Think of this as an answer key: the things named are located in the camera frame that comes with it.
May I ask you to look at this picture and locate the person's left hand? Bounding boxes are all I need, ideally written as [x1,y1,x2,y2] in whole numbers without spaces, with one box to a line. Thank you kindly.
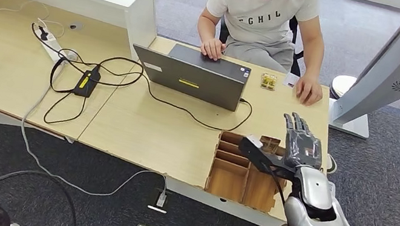
[293,72,327,108]

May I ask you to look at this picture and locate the person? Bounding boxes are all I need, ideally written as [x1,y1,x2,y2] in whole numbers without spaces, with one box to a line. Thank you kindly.
[188,0,339,108]

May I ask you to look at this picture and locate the black office chair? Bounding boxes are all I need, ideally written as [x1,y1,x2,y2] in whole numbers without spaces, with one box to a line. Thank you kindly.
[214,4,312,78]

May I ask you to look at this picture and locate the black power adapter yellow label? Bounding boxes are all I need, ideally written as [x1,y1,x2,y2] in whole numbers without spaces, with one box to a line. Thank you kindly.
[71,66,103,101]

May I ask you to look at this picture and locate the grey power strip cable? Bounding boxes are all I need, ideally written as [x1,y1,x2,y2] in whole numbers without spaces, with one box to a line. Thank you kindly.
[10,55,186,210]

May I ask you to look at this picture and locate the person's right hand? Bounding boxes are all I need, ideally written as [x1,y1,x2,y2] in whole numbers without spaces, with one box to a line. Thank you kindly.
[198,37,229,63]

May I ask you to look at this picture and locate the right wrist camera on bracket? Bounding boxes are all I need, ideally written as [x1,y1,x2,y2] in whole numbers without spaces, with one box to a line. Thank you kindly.
[234,132,302,182]

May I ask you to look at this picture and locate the thick black cable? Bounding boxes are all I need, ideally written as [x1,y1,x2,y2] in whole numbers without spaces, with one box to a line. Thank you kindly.
[0,164,89,226]

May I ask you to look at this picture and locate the black mains cable with plug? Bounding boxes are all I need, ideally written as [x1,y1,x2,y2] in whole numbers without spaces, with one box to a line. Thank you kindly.
[24,22,107,76]

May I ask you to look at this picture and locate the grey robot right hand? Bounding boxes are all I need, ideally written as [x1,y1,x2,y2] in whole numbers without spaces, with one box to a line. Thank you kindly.
[275,111,331,174]

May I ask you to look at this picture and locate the floor power socket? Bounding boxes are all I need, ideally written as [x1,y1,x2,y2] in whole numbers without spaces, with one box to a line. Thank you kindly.
[146,187,172,215]

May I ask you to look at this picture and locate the white ID card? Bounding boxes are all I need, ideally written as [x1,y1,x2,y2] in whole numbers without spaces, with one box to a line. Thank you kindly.
[282,72,301,90]

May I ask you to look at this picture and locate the small clear box yellow contents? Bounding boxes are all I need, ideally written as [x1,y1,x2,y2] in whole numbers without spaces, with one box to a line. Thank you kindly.
[259,72,279,93]

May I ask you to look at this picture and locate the wooden compartment organizer box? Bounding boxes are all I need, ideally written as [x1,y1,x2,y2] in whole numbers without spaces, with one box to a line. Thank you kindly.
[202,128,293,217]

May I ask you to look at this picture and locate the white power strip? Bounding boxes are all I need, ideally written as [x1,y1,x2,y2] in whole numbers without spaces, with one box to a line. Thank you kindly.
[27,23,73,66]

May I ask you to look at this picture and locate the black laptop charger cable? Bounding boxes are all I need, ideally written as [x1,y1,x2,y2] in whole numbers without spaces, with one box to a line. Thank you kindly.
[41,46,258,158]

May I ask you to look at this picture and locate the small white rounded object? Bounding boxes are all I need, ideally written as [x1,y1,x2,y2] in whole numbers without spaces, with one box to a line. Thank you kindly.
[324,154,340,176]

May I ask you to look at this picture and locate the grey laptop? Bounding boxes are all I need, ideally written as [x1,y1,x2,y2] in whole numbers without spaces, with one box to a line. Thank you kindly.
[124,36,254,115]

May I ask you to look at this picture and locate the white round disc base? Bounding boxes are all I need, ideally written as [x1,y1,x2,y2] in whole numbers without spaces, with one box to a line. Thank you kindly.
[327,72,358,103]

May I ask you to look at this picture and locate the small clear round disc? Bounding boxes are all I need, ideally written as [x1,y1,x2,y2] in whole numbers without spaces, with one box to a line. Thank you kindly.
[65,49,80,64]

